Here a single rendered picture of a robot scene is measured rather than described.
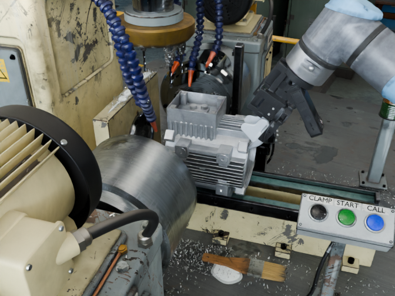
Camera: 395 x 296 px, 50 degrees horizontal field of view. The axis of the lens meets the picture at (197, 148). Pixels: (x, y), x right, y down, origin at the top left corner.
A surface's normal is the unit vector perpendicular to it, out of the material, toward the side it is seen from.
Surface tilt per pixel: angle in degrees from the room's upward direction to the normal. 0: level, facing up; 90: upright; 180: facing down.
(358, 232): 31
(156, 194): 43
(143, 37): 90
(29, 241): 0
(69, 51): 90
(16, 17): 90
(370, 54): 78
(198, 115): 90
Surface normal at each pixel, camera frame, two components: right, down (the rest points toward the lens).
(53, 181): 0.88, -0.18
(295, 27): -0.48, 0.47
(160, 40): 0.19, 0.52
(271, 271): 0.02, -0.83
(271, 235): -0.29, 0.51
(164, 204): 0.78, -0.36
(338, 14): -0.65, 0.18
